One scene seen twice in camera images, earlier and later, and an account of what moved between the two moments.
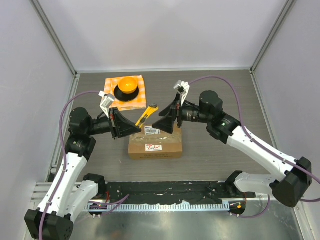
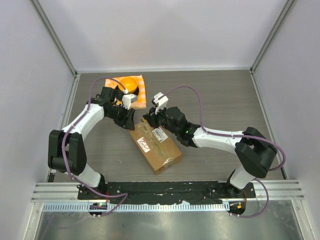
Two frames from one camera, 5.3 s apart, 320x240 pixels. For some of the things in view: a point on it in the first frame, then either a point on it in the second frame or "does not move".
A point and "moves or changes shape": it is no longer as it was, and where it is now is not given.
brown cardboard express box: x=152 y=143 moves or changes shape
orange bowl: x=128 y=85 does not move
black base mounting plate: x=133 y=193 does not move
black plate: x=122 y=96 does not move
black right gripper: x=166 y=124 to x=152 y=117
